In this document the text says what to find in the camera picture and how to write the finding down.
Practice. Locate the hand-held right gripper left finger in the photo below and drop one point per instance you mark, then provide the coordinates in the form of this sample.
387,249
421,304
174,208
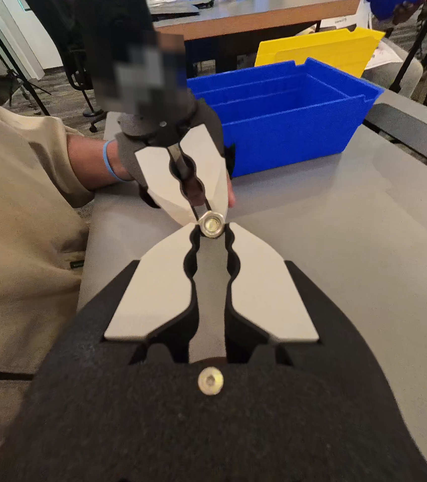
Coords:
153,297

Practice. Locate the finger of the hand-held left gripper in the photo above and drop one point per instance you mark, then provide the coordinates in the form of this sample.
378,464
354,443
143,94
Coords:
160,177
209,162

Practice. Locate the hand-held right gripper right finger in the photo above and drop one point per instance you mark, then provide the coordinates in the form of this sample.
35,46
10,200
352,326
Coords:
270,297

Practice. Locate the steel hex nut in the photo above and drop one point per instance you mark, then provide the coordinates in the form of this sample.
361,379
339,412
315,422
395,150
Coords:
203,226

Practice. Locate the blue storage bin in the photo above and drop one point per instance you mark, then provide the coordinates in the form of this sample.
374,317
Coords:
292,143
386,7

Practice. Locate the person's left forearm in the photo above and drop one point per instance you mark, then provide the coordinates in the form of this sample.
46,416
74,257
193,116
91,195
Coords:
85,162

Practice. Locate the person's left hand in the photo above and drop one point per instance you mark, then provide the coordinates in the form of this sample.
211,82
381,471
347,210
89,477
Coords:
231,194

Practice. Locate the blue wristband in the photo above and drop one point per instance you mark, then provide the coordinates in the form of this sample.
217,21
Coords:
105,158

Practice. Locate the black office chair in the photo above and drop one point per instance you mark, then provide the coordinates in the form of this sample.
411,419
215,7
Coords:
77,75

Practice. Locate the yellow storage bin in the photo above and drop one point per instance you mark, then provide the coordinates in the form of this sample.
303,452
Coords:
330,49

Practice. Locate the black tripod light stand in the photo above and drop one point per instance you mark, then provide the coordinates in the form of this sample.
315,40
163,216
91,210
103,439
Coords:
21,81

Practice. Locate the grey wood-edged table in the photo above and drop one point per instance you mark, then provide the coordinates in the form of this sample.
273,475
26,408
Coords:
405,99

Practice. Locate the black table panel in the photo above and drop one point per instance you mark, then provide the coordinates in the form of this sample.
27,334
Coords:
416,131

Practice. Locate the tall marker sign stand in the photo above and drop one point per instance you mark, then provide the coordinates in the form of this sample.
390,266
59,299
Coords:
411,51

